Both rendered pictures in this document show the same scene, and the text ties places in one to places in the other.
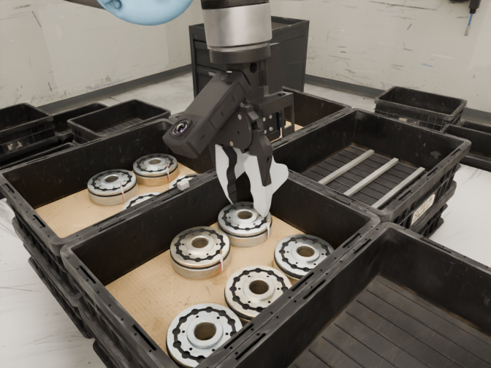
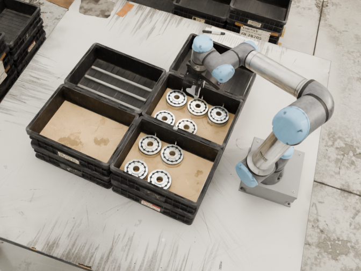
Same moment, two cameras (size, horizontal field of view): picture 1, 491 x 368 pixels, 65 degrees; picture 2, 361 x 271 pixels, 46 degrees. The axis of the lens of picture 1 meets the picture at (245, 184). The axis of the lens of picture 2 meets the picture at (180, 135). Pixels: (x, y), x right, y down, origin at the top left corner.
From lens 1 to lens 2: 1.91 m
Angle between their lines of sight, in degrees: 79
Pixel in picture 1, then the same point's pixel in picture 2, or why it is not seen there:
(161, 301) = (208, 135)
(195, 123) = not seen: hidden behind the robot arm
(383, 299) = not seen: hidden behind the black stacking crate
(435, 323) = (183, 70)
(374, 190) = (116, 84)
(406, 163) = (85, 72)
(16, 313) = (214, 209)
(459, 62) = not seen: outside the picture
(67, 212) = (181, 192)
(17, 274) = (197, 226)
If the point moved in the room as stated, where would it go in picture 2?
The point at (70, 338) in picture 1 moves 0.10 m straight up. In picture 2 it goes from (214, 182) to (217, 172)
